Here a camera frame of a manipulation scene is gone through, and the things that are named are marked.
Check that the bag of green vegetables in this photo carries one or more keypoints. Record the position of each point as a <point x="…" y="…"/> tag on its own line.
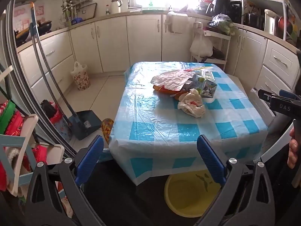
<point x="222" y="24"/>

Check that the red frying pan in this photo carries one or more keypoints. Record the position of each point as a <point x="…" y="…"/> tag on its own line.
<point x="284" y="24"/>

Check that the black frying pan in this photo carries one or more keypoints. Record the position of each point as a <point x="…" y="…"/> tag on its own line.
<point x="217" y="54"/>

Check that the yellow plastic basin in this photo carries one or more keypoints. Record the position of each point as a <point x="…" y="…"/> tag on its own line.
<point x="188" y="197"/>

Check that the large white plastic bag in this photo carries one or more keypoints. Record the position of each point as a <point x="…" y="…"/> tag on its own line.
<point x="201" y="46"/>

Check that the red cloth bag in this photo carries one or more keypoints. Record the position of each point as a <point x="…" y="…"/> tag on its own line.
<point x="14" y="127"/>

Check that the black framed tray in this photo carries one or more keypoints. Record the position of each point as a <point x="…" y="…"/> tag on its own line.
<point x="88" y="11"/>

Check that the red plastic bag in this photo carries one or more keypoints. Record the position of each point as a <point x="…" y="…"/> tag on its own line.
<point x="56" y="119"/>

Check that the white folding rack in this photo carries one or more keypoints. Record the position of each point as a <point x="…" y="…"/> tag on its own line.
<point x="29" y="141"/>

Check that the black wok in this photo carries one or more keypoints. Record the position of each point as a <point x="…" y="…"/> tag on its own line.
<point x="44" y="27"/>

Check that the orange fruit peel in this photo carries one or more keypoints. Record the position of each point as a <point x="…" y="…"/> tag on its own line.
<point x="164" y="90"/>

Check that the printed milk carton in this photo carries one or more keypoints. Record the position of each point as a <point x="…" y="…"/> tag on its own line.
<point x="207" y="87"/>

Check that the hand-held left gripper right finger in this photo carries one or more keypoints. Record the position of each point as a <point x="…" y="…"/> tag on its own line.
<point x="210" y="155"/>

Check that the dark blue dustpan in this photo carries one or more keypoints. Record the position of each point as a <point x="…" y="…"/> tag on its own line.
<point x="87" y="124"/>

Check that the white counter shelf rack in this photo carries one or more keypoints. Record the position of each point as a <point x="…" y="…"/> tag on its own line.
<point x="263" y="0"/>

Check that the black pouch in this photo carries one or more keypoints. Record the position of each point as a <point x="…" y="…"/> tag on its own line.
<point x="49" y="108"/>

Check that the cream drawer cabinet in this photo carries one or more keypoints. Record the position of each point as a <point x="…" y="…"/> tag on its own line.
<point x="279" y="61"/>

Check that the black cooking pot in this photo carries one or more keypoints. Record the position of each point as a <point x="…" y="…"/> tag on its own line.
<point x="254" y="21"/>

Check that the blue checked plastic tablecloth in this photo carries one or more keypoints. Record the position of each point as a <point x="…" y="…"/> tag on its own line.
<point x="160" y="127"/>

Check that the pink wall stickers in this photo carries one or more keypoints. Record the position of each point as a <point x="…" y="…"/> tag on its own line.
<point x="21" y="16"/>

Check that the utensil wall rack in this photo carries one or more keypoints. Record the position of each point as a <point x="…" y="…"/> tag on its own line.
<point x="70" y="7"/>

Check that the white thermos jug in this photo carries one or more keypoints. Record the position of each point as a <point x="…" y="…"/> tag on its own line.
<point x="115" y="6"/>

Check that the cream base cabinets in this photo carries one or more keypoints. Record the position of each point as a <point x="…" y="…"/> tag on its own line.
<point x="143" y="40"/>

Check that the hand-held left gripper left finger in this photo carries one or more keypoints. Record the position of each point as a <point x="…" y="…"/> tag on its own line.
<point x="90" y="155"/>

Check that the white trolley rack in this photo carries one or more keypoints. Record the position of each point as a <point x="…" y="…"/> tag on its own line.
<point x="218" y="37"/>

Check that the red-capped sauce bottle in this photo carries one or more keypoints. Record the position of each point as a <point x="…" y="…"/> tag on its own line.
<point x="107" y="10"/>

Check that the blue cloth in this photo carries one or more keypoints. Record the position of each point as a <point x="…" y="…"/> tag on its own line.
<point x="76" y="21"/>

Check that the white hanging bin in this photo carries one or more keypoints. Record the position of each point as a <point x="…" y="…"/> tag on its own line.
<point x="176" y="23"/>

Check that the green dish soap bottle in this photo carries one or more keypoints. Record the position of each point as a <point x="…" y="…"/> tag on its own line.
<point x="151" y="4"/>

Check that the small patterned trash bag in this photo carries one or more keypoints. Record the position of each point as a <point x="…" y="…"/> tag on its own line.
<point x="81" y="78"/>

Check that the person's right hand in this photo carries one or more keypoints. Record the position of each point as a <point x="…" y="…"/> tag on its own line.
<point x="295" y="150"/>

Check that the person's dark trousers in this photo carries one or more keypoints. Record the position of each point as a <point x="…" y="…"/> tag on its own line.
<point x="122" y="200"/>

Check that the black saucepan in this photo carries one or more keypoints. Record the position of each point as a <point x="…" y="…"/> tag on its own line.
<point x="22" y="36"/>

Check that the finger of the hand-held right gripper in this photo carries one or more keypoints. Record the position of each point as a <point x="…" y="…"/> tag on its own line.
<point x="290" y="94"/>

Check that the grey paper wrapper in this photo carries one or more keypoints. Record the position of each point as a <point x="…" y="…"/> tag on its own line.
<point x="171" y="78"/>

